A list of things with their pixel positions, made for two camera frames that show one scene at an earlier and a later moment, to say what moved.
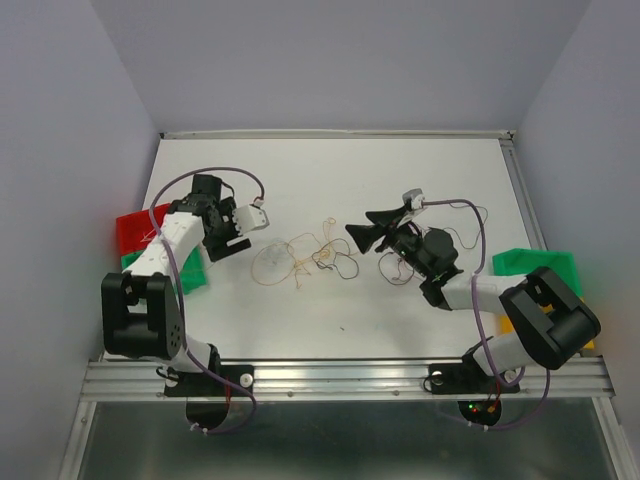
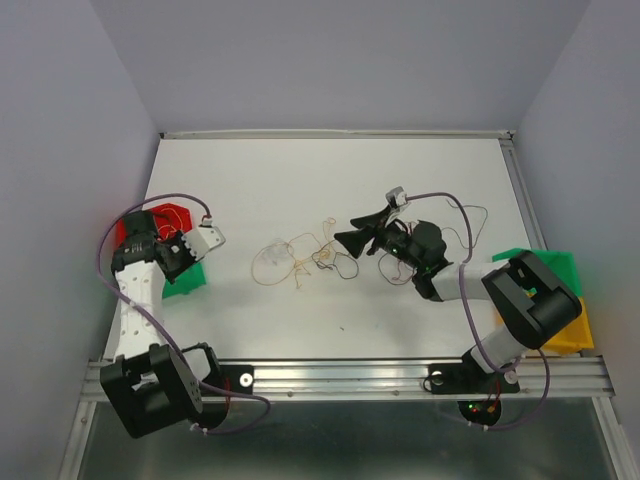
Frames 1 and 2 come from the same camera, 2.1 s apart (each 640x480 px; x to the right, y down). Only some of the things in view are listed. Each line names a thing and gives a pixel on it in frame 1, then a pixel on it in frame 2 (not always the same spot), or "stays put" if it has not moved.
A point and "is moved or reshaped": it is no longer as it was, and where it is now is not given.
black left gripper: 218,248 → 189,258
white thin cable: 144,240 is moved or reshaped
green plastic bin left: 192,274 stays put
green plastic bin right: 525,261 stays put
